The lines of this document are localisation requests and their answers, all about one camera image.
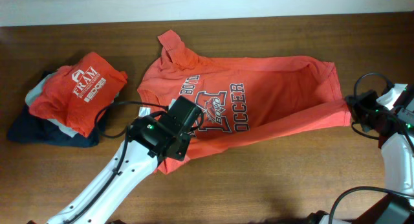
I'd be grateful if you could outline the orange soccer t-shirt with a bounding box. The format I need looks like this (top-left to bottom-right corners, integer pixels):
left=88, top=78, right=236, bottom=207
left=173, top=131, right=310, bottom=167
left=137, top=30, right=351, bottom=161

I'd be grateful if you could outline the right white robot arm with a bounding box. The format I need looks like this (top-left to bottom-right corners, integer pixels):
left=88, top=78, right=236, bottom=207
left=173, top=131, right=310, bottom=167
left=303, top=84, right=413, bottom=224

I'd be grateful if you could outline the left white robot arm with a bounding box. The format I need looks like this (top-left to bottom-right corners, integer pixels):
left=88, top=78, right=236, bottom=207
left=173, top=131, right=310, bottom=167
left=47, top=111, right=199, bottom=224

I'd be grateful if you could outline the folded orange FRAM shirt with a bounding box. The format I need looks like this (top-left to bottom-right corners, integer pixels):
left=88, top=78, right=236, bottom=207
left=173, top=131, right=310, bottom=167
left=29, top=52, right=127, bottom=137

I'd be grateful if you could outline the folded grey shirt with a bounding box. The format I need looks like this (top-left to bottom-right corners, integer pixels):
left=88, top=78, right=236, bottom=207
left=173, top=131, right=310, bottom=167
left=25, top=71, right=120, bottom=138

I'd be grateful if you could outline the folded navy shirt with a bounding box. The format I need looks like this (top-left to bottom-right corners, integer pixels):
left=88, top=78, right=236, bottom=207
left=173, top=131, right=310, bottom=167
left=6, top=71, right=111, bottom=148

